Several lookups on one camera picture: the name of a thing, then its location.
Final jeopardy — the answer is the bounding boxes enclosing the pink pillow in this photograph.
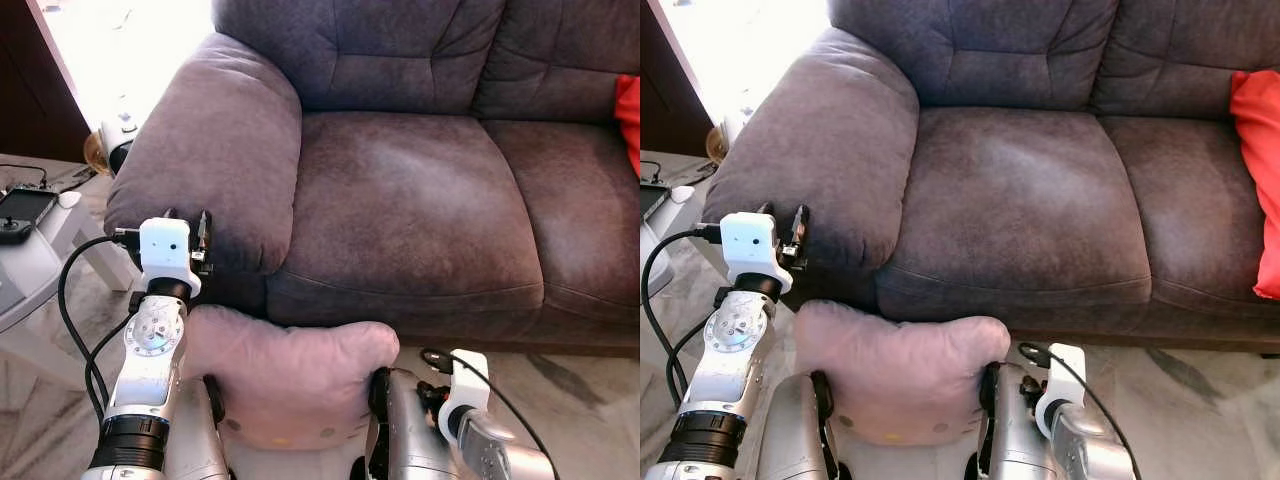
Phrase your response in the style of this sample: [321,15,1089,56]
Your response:
[184,304,401,451]
[795,299,1012,447]

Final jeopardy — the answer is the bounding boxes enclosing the dark brown fabric sofa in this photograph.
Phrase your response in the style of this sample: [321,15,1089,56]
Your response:
[702,0,1280,353]
[104,0,641,359]

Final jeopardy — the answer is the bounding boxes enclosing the red pillow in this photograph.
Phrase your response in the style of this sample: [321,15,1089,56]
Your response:
[613,74,641,177]
[1229,69,1280,301]

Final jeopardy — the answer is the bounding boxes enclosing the silver right robot leg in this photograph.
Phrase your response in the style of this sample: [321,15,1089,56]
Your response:
[350,367,459,480]
[964,361,1053,480]

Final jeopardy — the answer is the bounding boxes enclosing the silver robot leg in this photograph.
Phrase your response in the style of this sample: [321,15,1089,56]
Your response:
[754,371,843,480]
[964,361,1053,480]
[163,374,233,480]
[350,367,459,480]

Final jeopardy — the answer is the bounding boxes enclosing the round white and wood device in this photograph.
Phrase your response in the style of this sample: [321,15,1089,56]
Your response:
[705,108,753,167]
[84,112,142,178]

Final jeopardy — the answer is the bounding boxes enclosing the white side table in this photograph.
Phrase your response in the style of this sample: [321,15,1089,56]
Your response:
[0,184,143,391]
[640,180,723,301]

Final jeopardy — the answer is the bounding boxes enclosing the silver left robot leg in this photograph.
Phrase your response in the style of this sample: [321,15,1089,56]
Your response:
[163,374,233,480]
[754,371,843,480]

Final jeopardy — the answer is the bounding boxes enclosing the dark wooden cabinet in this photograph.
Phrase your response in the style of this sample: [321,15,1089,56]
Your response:
[640,0,717,158]
[0,0,92,164]

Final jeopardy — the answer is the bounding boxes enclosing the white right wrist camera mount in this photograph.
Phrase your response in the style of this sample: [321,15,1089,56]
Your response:
[438,349,491,443]
[1034,343,1087,437]

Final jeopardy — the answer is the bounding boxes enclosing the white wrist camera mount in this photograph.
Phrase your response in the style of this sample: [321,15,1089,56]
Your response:
[1034,343,1087,437]
[719,211,794,295]
[438,349,491,443]
[138,217,202,298]

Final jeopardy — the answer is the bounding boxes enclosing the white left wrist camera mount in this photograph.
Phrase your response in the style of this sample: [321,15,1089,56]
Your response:
[138,217,202,298]
[719,211,794,295]

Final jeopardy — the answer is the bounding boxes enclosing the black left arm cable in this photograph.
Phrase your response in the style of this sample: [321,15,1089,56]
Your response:
[57,227,142,426]
[641,224,723,406]

